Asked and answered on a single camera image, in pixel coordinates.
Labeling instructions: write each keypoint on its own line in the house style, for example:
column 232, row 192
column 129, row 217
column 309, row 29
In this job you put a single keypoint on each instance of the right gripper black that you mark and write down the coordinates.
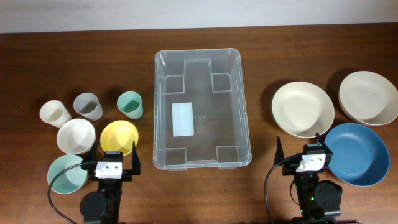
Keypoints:
column 289, row 168

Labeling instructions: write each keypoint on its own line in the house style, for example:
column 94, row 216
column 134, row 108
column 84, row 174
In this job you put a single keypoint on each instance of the blue plate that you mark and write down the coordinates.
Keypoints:
column 360, row 156

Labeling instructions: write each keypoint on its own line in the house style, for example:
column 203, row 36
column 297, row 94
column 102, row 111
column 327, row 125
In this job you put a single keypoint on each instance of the grey cup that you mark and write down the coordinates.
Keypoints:
column 88, row 105

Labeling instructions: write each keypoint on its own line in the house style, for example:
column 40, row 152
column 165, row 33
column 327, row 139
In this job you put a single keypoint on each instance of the mint green small bowl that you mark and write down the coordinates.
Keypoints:
column 71, row 180

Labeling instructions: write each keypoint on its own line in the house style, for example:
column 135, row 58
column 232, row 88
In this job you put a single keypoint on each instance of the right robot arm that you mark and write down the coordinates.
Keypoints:
column 319, row 200

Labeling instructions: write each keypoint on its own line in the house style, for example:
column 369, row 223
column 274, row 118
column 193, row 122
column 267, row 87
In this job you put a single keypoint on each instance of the yellow small bowl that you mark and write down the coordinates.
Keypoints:
column 119, row 136

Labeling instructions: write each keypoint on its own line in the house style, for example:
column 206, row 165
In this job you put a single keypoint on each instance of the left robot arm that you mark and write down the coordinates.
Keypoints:
column 102, row 205

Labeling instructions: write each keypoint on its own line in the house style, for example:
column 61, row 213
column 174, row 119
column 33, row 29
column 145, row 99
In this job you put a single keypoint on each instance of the cream plate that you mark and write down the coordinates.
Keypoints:
column 368, row 98
column 302, row 109

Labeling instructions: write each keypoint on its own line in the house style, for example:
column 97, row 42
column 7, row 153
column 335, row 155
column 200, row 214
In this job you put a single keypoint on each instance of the white small bowl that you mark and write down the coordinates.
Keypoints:
column 76, row 136

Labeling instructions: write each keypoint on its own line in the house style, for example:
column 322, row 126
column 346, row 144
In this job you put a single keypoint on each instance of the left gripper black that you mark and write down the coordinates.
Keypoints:
column 88, row 165

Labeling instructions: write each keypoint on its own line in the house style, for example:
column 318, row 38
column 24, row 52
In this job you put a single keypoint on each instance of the clear plastic storage bin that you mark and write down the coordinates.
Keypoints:
column 212, row 79

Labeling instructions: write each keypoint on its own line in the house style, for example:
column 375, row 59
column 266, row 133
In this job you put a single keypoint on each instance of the mint green cup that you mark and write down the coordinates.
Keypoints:
column 130, row 103

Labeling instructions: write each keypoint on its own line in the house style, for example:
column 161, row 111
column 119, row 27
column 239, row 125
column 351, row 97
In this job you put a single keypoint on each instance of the cream cup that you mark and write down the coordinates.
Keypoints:
column 54, row 113

